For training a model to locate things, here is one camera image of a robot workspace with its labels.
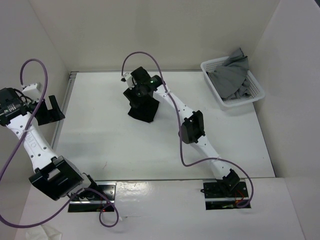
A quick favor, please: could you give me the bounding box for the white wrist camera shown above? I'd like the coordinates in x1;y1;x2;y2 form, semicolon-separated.
22;82;43;102
121;72;135;90

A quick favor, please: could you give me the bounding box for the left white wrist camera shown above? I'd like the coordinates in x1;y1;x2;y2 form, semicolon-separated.
22;82;43;102

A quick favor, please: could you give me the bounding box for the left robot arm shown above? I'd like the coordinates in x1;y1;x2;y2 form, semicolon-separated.
0;88;85;201

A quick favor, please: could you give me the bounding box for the crumpled white tissue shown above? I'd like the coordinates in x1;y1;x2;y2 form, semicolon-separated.
25;225;63;240

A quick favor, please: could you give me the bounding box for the black skirt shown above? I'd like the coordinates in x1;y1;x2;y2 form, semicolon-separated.
128;96;160;123

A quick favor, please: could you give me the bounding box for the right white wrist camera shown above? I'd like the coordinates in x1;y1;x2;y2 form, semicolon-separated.
121;72;135;90

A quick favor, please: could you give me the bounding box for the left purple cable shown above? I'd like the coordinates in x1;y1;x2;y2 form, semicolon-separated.
0;58;120;228

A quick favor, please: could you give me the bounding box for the grey skirt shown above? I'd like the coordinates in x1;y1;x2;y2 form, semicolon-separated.
207;48;251;100

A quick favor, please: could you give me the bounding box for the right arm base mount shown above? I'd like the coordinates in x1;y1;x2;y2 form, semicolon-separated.
200;180;249;210

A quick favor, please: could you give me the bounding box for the white perforated plastic basket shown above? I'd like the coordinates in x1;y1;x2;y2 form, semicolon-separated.
200;56;265;111

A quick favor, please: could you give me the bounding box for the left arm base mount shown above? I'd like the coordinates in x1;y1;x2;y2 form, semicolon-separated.
67;181;116;213

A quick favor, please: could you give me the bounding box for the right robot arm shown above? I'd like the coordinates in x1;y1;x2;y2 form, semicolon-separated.
121;67;240;197

